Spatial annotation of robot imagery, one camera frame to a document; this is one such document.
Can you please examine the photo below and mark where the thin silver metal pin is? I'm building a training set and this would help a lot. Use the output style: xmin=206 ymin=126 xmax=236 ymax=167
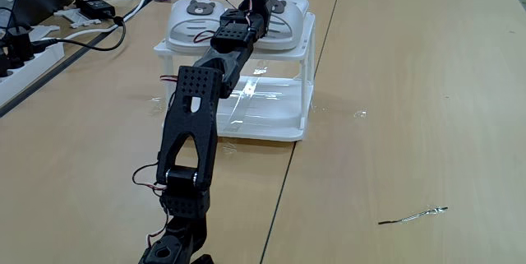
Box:
xmin=377 ymin=206 xmax=450 ymax=226

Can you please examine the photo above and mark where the black power plug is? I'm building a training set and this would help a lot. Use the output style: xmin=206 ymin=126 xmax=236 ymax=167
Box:
xmin=2 ymin=26 xmax=36 ymax=72

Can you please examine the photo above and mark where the flat white plastic part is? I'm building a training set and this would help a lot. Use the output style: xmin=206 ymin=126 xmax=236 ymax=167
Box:
xmin=53 ymin=7 xmax=102 ymax=30

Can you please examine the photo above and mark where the white cable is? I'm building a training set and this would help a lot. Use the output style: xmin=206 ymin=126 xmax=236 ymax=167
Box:
xmin=60 ymin=0 xmax=155 ymax=41

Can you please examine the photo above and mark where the white bear slipper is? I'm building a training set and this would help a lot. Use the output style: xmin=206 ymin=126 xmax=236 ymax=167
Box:
xmin=256 ymin=0 xmax=311 ymax=52
xmin=164 ymin=0 xmax=228 ymax=54

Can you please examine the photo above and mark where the white power strip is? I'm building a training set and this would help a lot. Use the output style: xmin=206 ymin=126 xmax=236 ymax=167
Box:
xmin=0 ymin=41 xmax=66 ymax=109

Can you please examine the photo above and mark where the white two-tier box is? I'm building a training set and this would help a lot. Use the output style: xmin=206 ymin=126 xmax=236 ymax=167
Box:
xmin=153 ymin=11 xmax=317 ymax=143

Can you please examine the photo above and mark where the black power cable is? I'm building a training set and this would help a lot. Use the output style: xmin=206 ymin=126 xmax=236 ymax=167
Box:
xmin=32 ymin=16 xmax=127 ymax=53

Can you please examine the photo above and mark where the black power adapter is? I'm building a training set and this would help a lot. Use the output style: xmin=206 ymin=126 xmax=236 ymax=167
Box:
xmin=74 ymin=0 xmax=118 ymax=21

